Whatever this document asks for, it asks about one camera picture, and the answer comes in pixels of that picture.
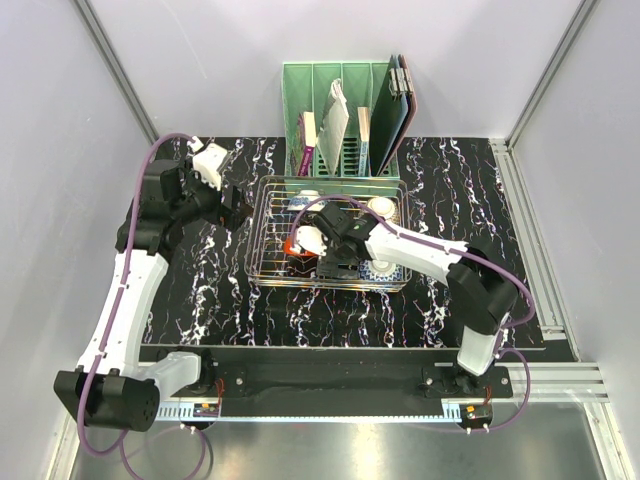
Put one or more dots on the metal wire dish rack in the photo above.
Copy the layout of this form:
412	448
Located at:
268	265

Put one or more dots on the orange plastic bowl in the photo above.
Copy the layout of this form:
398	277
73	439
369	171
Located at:
290	248

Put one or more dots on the red patterned bowl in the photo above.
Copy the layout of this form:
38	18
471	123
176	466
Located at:
385	207

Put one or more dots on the dark green clipboard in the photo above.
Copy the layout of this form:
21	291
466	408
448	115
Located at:
393	112

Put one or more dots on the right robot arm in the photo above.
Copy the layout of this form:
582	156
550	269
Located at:
482	297

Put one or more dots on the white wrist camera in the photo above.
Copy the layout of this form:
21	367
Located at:
311	239
209	161

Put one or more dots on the blue white porcelain bowl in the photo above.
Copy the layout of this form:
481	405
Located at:
299	201

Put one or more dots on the blue patterned bowl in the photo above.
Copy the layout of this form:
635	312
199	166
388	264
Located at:
378	272

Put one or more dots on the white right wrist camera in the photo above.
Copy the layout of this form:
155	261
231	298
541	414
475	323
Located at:
311	239

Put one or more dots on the white spiral notebook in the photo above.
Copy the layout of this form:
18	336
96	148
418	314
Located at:
333	127

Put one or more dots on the green plastic file organizer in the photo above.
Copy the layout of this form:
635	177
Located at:
305	87

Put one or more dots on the purple illustrated book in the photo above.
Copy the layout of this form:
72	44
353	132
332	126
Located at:
307	141

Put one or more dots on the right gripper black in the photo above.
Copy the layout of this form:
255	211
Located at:
328	265

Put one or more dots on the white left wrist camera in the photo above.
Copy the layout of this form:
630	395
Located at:
209	161

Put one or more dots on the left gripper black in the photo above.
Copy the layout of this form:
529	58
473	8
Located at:
232	217

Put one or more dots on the blue spine book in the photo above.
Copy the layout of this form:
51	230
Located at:
364	138

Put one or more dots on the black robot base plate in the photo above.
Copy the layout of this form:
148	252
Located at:
250	371

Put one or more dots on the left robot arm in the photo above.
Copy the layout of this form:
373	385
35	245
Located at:
109	388

